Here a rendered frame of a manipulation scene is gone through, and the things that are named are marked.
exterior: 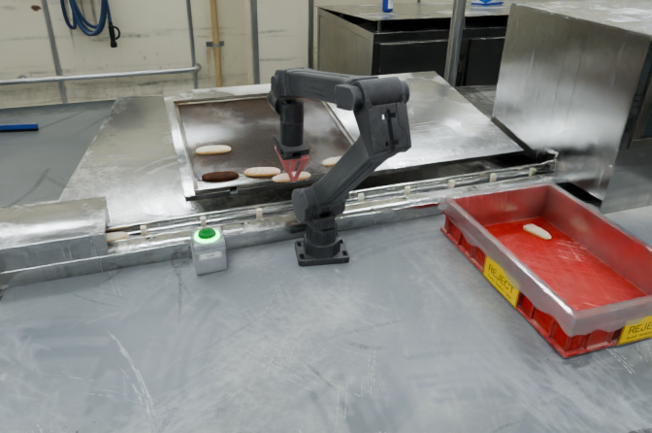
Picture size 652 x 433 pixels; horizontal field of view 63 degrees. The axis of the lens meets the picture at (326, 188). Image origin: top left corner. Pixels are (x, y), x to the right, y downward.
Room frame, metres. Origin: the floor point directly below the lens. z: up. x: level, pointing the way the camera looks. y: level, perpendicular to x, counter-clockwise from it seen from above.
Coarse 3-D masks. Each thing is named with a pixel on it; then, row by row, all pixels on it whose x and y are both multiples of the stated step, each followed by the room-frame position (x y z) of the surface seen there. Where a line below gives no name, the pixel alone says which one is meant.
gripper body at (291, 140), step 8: (280, 128) 1.20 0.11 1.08; (288, 128) 1.19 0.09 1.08; (296, 128) 1.19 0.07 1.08; (280, 136) 1.21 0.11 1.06; (288, 136) 1.19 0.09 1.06; (296, 136) 1.19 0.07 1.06; (280, 144) 1.20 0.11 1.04; (288, 144) 1.19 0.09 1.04; (296, 144) 1.19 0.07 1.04; (304, 144) 1.21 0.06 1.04; (288, 152) 1.16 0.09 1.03; (296, 152) 1.17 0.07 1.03; (304, 152) 1.18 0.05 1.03
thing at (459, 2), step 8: (456, 0) 2.23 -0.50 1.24; (464, 0) 2.23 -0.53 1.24; (456, 8) 2.22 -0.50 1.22; (464, 8) 2.23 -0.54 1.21; (456, 16) 2.22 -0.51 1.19; (464, 16) 2.23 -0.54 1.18; (456, 24) 2.22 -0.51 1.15; (456, 32) 2.23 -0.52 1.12; (448, 40) 2.26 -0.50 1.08; (456, 40) 2.23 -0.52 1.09; (448, 48) 2.25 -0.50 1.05; (456, 48) 2.23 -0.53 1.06; (448, 56) 2.25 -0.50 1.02; (456, 56) 2.23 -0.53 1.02; (448, 64) 2.23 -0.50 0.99; (456, 64) 2.23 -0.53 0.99; (448, 72) 2.22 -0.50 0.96; (456, 72) 2.23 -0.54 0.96; (448, 80) 2.22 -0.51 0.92
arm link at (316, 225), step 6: (312, 210) 1.03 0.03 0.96; (318, 210) 1.03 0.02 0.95; (324, 210) 1.04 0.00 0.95; (330, 210) 1.05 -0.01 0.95; (312, 216) 1.03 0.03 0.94; (318, 216) 1.03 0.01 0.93; (324, 216) 1.04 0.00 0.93; (330, 216) 1.04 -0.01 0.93; (306, 222) 1.06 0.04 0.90; (312, 222) 1.02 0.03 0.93; (318, 222) 1.02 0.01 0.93; (324, 222) 1.03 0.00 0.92; (330, 222) 1.04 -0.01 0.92; (312, 228) 1.02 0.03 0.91; (318, 228) 1.02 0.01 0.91; (324, 228) 1.03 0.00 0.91
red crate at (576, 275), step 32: (448, 224) 1.14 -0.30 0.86; (512, 224) 1.21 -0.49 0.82; (544, 224) 1.21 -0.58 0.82; (480, 256) 1.01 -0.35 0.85; (544, 256) 1.06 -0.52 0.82; (576, 256) 1.06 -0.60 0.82; (576, 288) 0.94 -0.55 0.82; (608, 288) 0.94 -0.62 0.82; (544, 320) 0.80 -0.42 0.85; (576, 352) 0.74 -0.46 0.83
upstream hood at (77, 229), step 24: (0, 216) 1.03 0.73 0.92; (24, 216) 1.03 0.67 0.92; (48, 216) 1.03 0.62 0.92; (72, 216) 1.03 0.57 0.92; (96, 216) 1.04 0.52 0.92; (0, 240) 0.93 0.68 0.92; (24, 240) 0.94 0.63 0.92; (48, 240) 0.94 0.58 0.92; (72, 240) 0.95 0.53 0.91; (96, 240) 0.96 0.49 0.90; (0, 264) 0.90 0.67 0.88; (24, 264) 0.92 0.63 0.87
